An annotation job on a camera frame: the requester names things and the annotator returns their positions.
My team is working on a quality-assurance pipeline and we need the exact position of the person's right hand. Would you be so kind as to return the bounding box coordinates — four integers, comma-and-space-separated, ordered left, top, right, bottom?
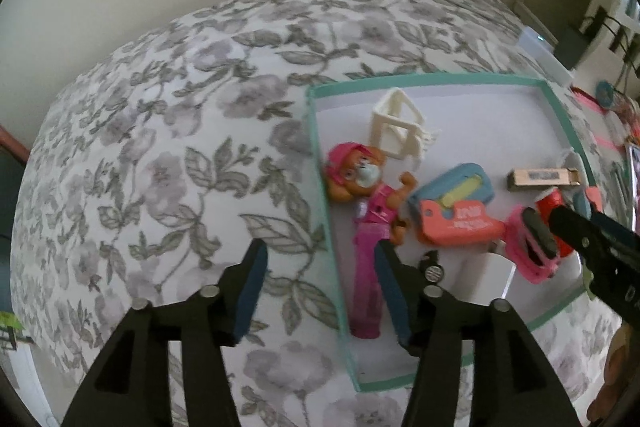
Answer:
587, 322, 640, 427

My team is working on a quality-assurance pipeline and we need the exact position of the toy dog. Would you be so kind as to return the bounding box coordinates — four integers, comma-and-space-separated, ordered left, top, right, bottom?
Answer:
324, 143, 418, 248

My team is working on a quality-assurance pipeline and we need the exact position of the gold patterned metal bar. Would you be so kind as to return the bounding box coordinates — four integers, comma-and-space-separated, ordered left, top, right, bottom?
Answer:
507, 167, 583, 192

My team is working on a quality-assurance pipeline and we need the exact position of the white device with light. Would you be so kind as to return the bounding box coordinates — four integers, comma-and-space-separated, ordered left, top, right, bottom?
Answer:
517, 24, 573, 85

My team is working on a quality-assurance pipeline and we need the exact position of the purple plastic stick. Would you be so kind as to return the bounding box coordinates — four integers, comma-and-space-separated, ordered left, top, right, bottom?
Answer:
349, 227, 388, 340

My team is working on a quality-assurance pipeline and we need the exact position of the pink fitness band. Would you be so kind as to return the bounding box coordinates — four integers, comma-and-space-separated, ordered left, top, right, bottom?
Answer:
502, 206, 562, 285

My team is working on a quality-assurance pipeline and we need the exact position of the pink board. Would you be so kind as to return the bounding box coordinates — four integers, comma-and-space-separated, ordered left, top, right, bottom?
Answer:
0, 124, 32, 162

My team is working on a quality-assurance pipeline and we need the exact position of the cream plastic holder frame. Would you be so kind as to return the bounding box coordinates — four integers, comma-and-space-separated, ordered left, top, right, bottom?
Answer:
370, 87, 443, 165

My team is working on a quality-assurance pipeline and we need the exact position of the coral blue printed case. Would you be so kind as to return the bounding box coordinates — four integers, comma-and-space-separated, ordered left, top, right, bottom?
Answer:
406, 163, 503, 248

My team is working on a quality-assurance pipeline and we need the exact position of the colourful round toy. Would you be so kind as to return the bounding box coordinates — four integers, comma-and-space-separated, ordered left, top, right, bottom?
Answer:
595, 79, 619, 110

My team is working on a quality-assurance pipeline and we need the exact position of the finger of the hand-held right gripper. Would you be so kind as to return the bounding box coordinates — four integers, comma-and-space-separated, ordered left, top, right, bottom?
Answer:
549, 205, 640, 263
580, 252, 640, 325

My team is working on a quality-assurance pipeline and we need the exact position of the green printed object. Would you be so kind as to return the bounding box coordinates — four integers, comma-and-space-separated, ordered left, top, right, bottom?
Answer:
0, 312, 26, 358

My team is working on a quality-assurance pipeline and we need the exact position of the black plastic clip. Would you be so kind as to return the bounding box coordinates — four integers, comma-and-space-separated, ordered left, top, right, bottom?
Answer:
417, 249, 446, 288

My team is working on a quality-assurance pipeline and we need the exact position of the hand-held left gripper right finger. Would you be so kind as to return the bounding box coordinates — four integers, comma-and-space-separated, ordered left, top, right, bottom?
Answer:
375, 240, 556, 427

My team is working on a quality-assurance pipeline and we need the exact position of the white charger adapter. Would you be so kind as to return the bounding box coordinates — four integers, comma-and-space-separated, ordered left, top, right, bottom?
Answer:
457, 252, 517, 303

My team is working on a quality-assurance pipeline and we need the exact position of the red correction fluid bottle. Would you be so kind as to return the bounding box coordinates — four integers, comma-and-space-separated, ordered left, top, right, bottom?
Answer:
535, 188, 581, 260

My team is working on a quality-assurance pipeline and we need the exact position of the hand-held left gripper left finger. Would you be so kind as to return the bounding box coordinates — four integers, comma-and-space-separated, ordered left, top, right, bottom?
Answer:
60, 238, 269, 427

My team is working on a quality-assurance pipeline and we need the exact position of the teal rimmed white box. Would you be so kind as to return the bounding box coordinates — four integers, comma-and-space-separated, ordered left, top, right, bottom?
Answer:
305, 74, 603, 394

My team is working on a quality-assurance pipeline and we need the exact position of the black boxy object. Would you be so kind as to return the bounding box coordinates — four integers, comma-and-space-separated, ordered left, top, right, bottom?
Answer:
552, 24, 593, 70

